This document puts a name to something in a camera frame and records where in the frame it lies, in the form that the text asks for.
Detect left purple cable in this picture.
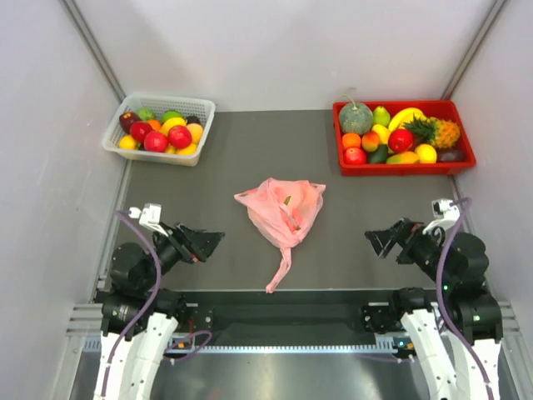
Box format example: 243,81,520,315
99,209,213,397

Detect yellow lemon in crate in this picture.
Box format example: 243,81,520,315
415,143,437,164

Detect red apple in basket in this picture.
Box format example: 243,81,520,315
167,125,192,149

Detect avocado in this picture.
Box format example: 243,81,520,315
367,144,388,164

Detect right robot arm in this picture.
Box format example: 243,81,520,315
361,218,503,399

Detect pineapple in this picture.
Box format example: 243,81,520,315
405,117,461,149

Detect red plastic crate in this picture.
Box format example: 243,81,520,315
332,100,476,177

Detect orange in crate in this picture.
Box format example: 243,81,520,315
341,132,361,150

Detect banana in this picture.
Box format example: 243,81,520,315
388,107,425,131

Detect dark passion fruit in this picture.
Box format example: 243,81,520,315
437,148,465,163

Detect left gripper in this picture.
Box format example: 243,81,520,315
140,220,226,289

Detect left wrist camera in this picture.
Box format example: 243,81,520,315
127,203,162,232

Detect green pear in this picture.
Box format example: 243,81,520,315
373,106,391,128

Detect red apple left basket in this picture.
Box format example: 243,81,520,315
129,121,152,143

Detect white plastic basket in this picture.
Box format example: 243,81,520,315
102,93,216,167

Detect red pomegranate in crate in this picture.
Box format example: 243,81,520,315
344,147,367,165

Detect pink plastic bag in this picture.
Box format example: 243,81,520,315
234,177,326,294

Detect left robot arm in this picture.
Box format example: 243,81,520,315
93,223,224,399

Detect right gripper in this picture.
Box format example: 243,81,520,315
365,215,455,286

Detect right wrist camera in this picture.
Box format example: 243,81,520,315
423,199,461,234

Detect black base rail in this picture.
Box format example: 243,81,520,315
175,290,395,347

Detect green lime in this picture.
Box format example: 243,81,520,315
161,110,183,123

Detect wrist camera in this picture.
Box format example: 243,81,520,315
127,203,162,232
423,199,461,234

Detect red apple basket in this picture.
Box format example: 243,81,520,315
143,130,168,153
129,121,152,143

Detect red yellow peach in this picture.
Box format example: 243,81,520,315
361,131,381,153

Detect red apple front basket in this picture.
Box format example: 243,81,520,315
143,130,168,153

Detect green melon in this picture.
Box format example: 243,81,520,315
339,102,373,135

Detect dark red fruit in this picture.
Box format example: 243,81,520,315
118,112,141,134

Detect red apple in crate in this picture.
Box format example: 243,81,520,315
387,129,414,153

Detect yellow lemon in basket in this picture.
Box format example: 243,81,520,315
118,135,138,150

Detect mango in crate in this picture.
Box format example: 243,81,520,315
386,151,420,165

